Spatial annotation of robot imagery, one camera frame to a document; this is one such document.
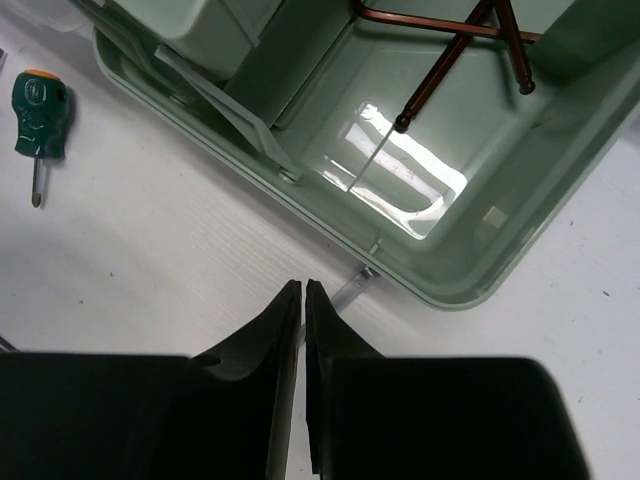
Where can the thin brown hex key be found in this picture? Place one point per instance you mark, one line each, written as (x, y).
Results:
(473, 28)

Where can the right green stubby screwdriver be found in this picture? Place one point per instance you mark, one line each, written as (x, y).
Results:
(40, 101)

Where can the green plastic toolbox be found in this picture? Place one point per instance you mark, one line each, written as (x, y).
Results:
(300, 98)

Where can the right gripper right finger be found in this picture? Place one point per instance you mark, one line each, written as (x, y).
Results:
(370, 416)

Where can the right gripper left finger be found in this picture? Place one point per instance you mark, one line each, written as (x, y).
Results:
(222, 414)

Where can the medium brown hex key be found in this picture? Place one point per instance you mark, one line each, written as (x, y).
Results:
(432, 80)

